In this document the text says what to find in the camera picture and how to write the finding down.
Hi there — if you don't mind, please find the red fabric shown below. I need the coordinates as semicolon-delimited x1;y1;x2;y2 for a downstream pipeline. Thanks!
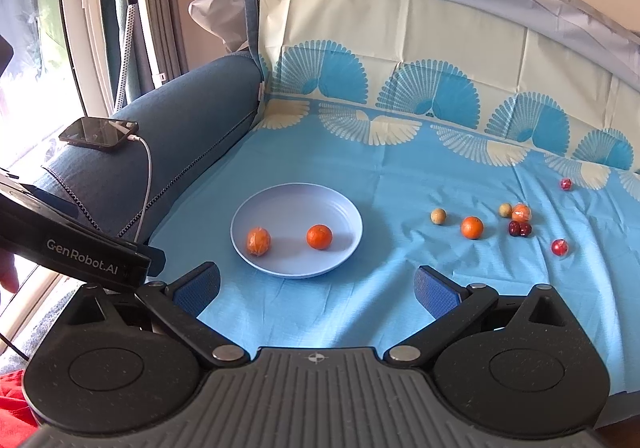
0;370;38;448

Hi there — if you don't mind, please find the wrapped orange in plate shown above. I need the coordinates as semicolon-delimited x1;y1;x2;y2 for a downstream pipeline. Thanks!
246;227;271;257

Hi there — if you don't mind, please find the light blue round plate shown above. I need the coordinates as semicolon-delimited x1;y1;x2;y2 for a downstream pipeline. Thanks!
230;182;363;279

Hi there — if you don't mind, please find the black smartphone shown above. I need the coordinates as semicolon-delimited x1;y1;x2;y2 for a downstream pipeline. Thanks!
58;116;139;151

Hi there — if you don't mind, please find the window curtain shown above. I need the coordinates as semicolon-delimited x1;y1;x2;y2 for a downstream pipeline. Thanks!
34;0;189;117

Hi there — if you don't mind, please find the white charging cable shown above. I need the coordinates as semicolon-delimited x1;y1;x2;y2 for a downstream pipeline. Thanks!
127;133;154;244

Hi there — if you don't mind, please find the bare orange in plate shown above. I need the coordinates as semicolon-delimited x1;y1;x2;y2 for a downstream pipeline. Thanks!
306;225;333;251

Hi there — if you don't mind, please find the tan round longan fruit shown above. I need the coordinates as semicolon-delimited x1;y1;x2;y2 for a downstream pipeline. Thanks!
430;208;447;226

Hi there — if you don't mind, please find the dark red jujube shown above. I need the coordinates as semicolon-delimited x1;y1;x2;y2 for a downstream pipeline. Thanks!
508;220;521;237
520;223;533;237

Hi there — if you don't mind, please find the bare orange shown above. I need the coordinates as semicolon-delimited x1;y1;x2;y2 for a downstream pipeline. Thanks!
306;225;333;251
460;216;484;240

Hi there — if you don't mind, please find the small tan longan fruit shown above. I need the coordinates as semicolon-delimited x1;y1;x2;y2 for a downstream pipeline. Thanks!
498;203;512;218

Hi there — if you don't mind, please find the red fruit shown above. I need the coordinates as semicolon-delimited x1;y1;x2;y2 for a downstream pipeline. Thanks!
550;239;570;257
560;178;573;191

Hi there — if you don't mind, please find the blue fan-patterned cloth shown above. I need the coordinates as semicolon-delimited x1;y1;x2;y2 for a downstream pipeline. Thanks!
153;0;639;392

